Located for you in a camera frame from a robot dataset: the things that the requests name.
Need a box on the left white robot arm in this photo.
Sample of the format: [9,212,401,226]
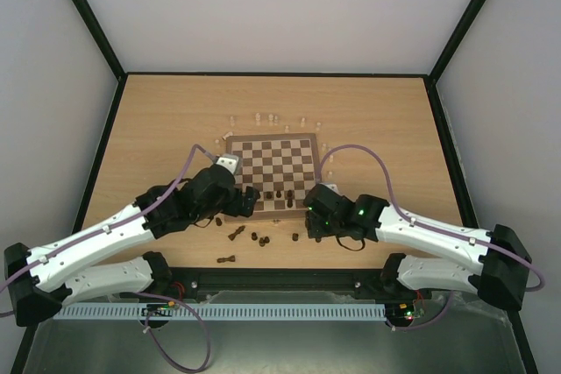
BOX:
[1,164,259,327]

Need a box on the white slotted cable duct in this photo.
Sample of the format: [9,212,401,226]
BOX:
[54,302,387,321]

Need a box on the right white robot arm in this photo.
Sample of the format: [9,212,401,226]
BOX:
[303,184,531,311]

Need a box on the lying dark king piece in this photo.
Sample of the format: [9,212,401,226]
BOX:
[217,255,236,264]

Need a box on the black metal frame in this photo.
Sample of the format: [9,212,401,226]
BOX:
[1,0,560,373]

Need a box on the wooden chess board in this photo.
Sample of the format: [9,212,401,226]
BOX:
[226,133,320,220]

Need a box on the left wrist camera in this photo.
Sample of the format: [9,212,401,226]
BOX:
[215,153,242,176]

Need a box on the lying dark queen piece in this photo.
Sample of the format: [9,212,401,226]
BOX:
[227,225,245,241]

